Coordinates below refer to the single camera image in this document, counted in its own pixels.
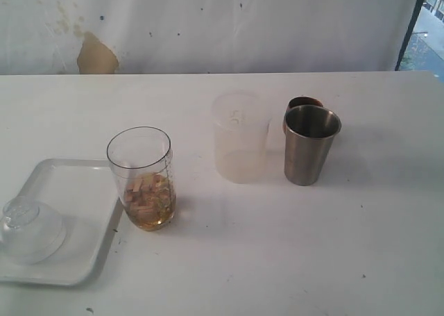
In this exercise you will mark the brown wooden cup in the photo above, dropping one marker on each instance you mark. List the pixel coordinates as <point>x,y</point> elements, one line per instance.
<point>303,102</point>

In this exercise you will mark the white plastic tray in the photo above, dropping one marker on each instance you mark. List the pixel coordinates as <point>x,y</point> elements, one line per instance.
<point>83,192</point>

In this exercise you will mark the stainless steel cup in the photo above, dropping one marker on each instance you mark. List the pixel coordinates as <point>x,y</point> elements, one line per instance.
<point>305,156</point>

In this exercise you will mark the clear plastic shaker lid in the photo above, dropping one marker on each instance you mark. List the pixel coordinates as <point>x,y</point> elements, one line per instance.
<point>31,231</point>

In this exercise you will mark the clear plastic shaker cup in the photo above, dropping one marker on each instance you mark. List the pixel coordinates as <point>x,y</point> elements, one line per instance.
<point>140,159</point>

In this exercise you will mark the dark window frame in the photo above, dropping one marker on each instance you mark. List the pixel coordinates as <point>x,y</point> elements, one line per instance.
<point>409,32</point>

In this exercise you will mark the translucent white plastic container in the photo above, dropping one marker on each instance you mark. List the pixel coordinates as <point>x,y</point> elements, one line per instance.
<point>240,121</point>

